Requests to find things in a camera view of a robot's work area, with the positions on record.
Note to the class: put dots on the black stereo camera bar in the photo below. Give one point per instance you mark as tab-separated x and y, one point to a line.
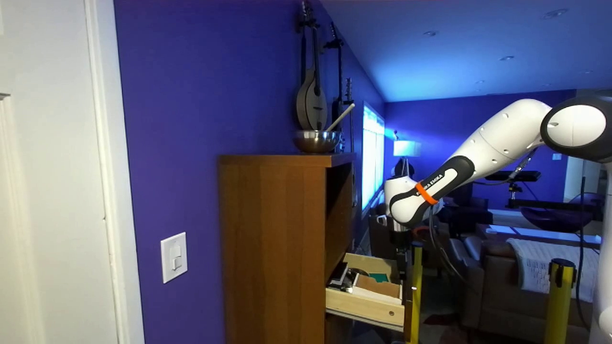
523	174

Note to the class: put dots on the light stick in bowl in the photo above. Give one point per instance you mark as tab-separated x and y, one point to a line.
341	117

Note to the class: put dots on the white door frame trim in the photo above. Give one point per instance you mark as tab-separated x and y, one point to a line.
114	191

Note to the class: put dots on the white blanket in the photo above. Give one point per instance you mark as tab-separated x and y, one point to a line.
542	260

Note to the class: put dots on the white wall light switch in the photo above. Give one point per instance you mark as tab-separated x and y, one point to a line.
175	256

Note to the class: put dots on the bright window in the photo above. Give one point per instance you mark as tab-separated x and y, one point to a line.
374	159

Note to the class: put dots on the brown sofa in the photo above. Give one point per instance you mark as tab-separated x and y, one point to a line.
494	299

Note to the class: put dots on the yellow post with black cap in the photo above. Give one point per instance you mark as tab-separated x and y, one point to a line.
559	306

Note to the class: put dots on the beige paper sheet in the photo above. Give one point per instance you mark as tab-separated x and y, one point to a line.
366	264

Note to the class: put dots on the brown wooden cabinet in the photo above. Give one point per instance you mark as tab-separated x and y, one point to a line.
274	255

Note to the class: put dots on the teal green item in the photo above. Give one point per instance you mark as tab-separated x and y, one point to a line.
378	277

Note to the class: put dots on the glowing lamp shade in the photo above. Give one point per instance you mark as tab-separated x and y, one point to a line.
404	148

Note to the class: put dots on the dark round chair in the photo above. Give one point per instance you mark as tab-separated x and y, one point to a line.
557	214

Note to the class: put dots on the white panel door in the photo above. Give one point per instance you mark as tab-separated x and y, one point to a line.
58	191

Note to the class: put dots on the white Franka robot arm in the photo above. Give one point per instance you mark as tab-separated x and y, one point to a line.
504	136

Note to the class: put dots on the brown cardboard piece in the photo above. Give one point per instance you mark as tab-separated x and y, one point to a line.
380	287

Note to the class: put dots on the metal bowl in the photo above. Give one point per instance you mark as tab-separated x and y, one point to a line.
315	142

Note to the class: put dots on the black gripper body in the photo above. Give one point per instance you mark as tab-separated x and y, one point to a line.
402	239

